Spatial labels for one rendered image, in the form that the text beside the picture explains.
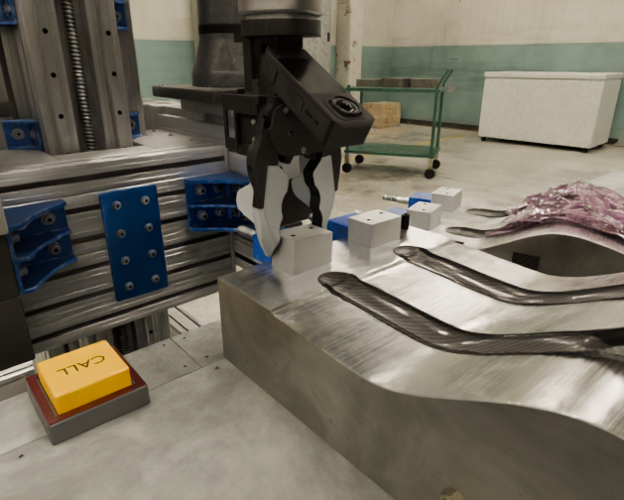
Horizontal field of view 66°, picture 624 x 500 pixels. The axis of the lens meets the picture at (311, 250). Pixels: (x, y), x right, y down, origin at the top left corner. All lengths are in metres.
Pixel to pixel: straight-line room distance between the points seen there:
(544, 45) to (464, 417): 7.85
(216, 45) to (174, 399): 0.60
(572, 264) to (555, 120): 6.48
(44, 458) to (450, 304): 0.35
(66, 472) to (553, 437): 0.33
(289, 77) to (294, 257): 0.16
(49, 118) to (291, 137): 0.51
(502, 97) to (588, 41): 1.31
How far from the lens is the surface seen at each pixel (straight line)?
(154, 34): 6.30
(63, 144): 0.86
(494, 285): 0.49
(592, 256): 0.62
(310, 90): 0.40
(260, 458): 0.40
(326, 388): 0.37
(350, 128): 0.38
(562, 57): 7.97
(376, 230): 0.53
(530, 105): 7.18
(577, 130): 7.00
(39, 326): 0.81
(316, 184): 0.47
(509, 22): 8.29
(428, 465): 0.33
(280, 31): 0.43
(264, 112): 0.43
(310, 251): 0.46
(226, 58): 0.88
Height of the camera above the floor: 1.08
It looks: 22 degrees down
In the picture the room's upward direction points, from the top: straight up
